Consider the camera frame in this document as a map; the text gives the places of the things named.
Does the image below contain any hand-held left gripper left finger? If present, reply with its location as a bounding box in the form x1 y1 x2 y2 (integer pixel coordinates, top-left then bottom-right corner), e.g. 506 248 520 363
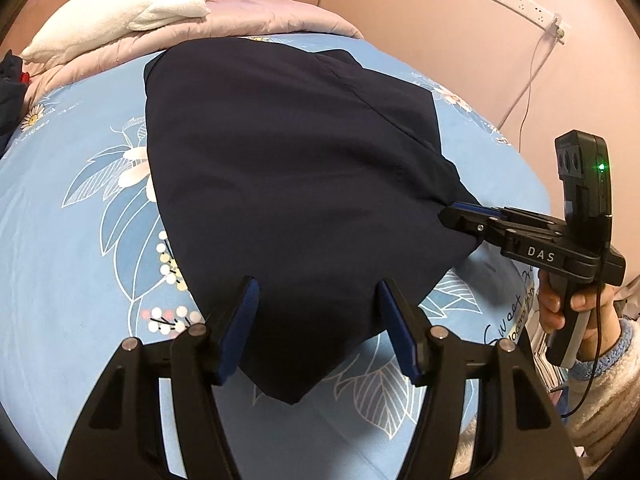
57 276 261 480

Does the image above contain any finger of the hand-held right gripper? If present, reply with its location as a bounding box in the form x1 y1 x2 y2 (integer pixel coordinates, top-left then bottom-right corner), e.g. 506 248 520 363
452 201 566 228
438 208 508 247

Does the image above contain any pink quilt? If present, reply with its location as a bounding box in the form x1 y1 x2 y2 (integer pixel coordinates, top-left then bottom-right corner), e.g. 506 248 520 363
22 0 366 106

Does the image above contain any white charger cable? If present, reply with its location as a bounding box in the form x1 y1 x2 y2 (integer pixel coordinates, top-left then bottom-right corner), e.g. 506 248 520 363
499 30 561 133

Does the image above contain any navy blue large garment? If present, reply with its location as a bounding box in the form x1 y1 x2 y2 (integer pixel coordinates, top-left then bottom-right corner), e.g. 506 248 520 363
143 40 483 406

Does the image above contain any blue floral bed sheet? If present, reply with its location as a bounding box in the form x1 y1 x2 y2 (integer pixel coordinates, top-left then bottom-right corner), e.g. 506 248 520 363
0 34 556 480

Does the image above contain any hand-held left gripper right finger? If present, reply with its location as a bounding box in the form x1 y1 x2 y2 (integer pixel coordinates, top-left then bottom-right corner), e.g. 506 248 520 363
377 278 586 480

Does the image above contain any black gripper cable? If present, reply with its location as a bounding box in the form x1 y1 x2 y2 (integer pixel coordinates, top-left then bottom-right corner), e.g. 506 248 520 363
560 215 612 418

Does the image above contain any pile of dark clothes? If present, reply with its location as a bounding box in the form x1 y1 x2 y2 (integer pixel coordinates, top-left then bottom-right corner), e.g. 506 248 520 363
0 50 32 148

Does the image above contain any white power strip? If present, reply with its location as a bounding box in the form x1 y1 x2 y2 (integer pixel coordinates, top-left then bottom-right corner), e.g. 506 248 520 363
471 0 572 41

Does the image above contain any person's right hand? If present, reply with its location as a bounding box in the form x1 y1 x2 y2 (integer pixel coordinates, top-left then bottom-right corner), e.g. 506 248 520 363
537 277 631 361

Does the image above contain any white fluffy towel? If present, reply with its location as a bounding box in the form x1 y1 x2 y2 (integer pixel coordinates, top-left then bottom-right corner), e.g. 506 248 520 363
20 0 211 66

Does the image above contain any person's right forearm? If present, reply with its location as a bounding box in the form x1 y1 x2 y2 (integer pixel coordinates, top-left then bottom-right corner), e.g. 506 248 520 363
565 317 640 463

